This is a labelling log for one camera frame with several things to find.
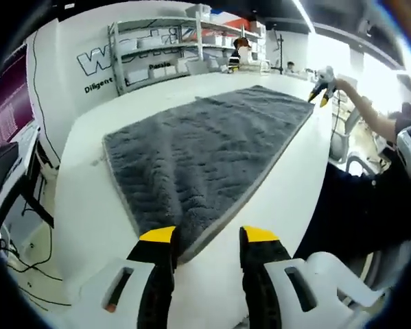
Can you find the row of white storage boxes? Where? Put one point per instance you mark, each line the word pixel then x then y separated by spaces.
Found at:
pixel 147 42

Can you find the white office desk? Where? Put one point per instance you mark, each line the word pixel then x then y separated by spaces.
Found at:
pixel 23 154

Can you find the black stand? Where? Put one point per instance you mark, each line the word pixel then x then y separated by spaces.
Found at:
pixel 280 51

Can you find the grey metal shelf unit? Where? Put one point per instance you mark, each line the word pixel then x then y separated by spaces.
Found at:
pixel 191 44

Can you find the white chair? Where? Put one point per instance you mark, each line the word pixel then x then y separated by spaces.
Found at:
pixel 357 284
pixel 339 147

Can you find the black object on desk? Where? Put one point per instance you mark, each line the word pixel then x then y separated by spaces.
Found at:
pixel 1 161

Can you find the grey fluffy towel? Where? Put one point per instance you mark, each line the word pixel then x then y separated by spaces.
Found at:
pixel 205 154

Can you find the person operator in black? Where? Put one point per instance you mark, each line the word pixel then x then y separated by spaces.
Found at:
pixel 356 205

